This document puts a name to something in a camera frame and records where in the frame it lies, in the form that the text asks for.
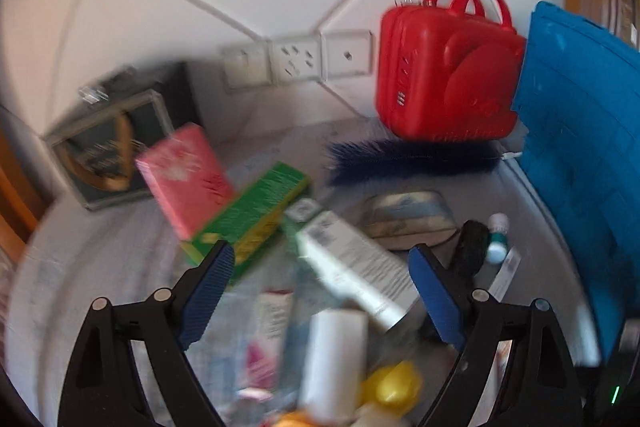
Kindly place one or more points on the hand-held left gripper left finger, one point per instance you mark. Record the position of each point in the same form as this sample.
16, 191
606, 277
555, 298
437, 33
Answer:
207, 292

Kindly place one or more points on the black oblong object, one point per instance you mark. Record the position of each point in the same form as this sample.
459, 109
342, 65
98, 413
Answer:
472, 247

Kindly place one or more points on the white and pink tube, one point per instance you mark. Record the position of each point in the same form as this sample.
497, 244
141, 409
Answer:
270, 322

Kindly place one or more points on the green box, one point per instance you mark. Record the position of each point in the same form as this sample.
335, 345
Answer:
255, 207

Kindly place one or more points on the white wall switch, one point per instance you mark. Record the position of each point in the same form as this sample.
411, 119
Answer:
245, 67

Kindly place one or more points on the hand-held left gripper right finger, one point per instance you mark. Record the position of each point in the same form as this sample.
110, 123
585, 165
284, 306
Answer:
435, 292

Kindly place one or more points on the white labelled box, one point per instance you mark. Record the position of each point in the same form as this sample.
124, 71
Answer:
350, 257

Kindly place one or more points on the white paper strip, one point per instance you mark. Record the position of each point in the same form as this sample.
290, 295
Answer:
507, 272

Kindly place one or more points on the white cylindrical bottle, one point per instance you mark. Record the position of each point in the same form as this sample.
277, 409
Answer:
332, 362

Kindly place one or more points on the blue folded plastic crate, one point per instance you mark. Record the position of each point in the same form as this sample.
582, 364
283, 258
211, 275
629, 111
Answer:
580, 132

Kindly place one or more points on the red suitcase-shaped case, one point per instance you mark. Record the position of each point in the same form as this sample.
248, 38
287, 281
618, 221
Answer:
430, 72

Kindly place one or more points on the pink box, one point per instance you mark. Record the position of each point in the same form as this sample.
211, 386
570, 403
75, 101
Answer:
185, 177

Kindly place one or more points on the white wall outlet plate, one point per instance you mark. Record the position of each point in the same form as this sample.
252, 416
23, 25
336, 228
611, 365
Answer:
347, 55

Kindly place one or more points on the black gift box gold print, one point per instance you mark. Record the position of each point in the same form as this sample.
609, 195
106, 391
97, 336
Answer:
100, 147

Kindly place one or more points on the yellow round object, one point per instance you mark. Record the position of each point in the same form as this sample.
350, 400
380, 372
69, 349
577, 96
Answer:
390, 384

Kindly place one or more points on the dark blue bristle brush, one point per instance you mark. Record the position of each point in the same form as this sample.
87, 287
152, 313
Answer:
410, 159

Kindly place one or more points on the small teal white bottle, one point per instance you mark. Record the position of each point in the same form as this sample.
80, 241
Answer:
497, 247

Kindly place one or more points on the white covered round desktop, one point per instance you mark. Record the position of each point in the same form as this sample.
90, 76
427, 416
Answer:
100, 257

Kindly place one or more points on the white wall socket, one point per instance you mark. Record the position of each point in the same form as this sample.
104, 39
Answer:
296, 59

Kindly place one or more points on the wooden door frame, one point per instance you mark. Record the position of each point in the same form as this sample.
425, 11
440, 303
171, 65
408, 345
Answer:
15, 197

